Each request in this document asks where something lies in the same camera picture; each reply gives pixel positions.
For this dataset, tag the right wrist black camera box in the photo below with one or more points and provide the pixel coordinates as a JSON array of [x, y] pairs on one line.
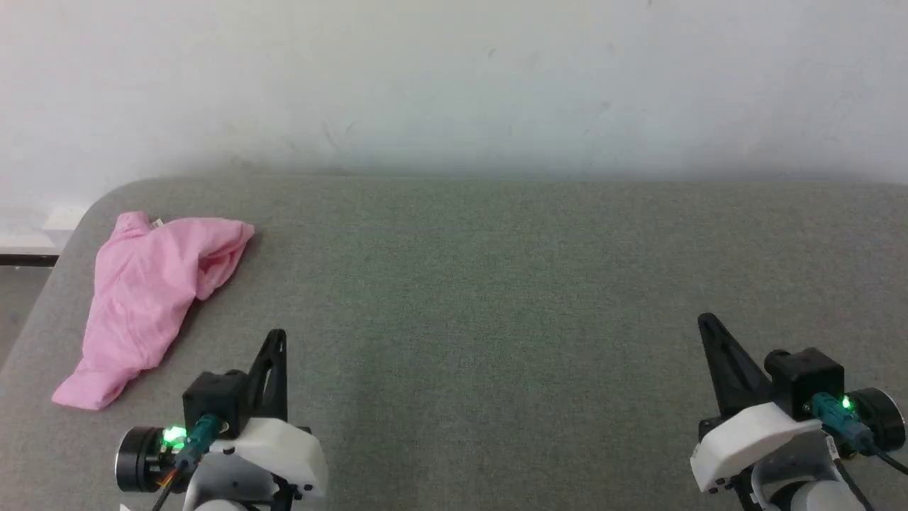
[[805, 376]]

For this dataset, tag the grey fabric sofa cushion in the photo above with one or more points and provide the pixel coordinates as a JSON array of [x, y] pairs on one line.
[[496, 319]]

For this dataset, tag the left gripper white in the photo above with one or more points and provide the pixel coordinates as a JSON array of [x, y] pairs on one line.
[[280, 454]]

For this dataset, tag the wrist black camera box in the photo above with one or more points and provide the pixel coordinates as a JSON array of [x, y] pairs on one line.
[[805, 376], [213, 397]]

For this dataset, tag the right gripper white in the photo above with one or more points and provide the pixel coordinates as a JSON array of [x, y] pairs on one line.
[[752, 436]]

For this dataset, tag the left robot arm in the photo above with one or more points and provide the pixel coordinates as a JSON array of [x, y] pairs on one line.
[[227, 500]]

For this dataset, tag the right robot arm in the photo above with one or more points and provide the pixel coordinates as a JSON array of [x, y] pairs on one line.
[[801, 482]]

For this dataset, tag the pink cloth garment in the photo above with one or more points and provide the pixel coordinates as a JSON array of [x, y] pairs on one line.
[[142, 298]]

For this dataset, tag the white baseboard ledge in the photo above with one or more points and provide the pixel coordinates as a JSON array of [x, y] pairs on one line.
[[35, 231]]

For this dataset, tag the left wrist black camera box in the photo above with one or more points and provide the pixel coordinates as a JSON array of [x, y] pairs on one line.
[[213, 397]]

